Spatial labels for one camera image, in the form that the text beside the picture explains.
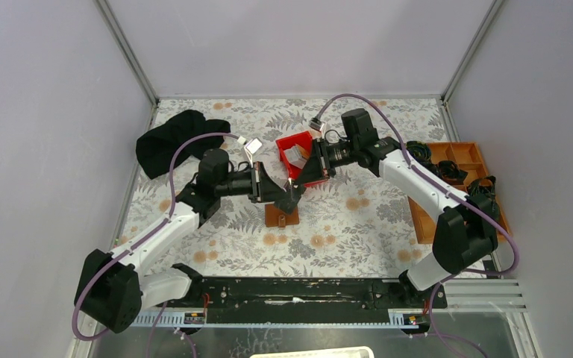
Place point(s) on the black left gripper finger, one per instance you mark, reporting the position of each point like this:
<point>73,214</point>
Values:
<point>267,189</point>
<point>288,202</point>

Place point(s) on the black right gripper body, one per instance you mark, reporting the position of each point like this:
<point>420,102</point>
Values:
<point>338,154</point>

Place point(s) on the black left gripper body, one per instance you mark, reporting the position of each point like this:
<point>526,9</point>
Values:
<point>242,184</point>

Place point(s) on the brown leather card holder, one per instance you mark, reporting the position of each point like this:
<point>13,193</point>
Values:
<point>275,217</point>

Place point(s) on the stack of credit cards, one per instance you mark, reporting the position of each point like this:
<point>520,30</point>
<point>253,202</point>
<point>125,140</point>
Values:
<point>296,156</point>

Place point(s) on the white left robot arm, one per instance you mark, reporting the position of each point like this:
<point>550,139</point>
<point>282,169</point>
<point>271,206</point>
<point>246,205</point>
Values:
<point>116,285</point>

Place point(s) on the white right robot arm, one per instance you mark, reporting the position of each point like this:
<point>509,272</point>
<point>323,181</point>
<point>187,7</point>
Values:
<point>464,230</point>

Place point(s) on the red plastic bin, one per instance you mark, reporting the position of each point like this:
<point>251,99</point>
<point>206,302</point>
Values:
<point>304,139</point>

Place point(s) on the dark rolled tie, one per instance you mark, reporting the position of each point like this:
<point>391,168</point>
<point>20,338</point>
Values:
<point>450,172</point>
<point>420,151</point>

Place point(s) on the black cloth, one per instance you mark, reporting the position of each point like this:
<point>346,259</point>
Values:
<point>155,148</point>

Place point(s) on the dark patterned tie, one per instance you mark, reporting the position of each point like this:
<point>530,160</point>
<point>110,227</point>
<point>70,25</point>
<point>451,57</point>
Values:
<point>485,186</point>

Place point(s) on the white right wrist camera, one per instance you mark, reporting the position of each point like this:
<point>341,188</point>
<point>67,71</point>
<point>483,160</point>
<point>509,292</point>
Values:
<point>318,126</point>

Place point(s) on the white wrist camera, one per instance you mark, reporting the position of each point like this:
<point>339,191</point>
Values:
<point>249,147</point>
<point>318,126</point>

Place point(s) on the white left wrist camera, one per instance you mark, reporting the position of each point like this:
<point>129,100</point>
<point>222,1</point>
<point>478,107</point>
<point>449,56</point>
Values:
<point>249,147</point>

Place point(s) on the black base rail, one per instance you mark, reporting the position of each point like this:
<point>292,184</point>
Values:
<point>290,300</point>

